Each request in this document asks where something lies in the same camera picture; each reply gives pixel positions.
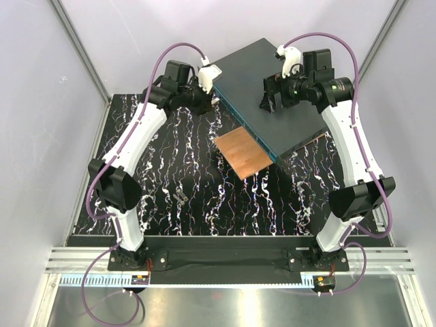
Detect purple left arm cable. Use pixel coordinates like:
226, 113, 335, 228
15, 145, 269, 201
81, 42, 208, 324

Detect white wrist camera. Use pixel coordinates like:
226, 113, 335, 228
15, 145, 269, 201
198, 57, 222, 94
276, 45, 302, 78

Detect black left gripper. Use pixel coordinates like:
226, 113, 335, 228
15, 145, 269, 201
178, 77, 215, 117

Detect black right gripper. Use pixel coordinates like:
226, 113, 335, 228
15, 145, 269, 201
259, 65, 313, 114

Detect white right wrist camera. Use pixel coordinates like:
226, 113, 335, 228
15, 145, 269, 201
276, 45, 302, 78

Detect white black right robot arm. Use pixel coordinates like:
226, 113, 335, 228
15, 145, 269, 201
260, 46, 396, 270

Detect black marble pattern mat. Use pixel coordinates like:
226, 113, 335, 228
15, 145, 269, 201
69, 93, 391, 238

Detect dark grey network switch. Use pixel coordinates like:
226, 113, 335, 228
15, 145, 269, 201
207, 37, 351, 163

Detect aluminium rail frame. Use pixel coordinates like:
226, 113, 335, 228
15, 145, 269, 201
45, 247, 415, 275

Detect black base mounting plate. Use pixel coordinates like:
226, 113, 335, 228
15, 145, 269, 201
108, 236, 349, 287

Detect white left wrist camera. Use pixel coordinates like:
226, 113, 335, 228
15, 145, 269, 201
198, 57, 222, 94

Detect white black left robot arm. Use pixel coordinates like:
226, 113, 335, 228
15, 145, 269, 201
86, 60, 222, 270

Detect brown wooden board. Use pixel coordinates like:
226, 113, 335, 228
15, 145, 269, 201
215, 127, 328, 181

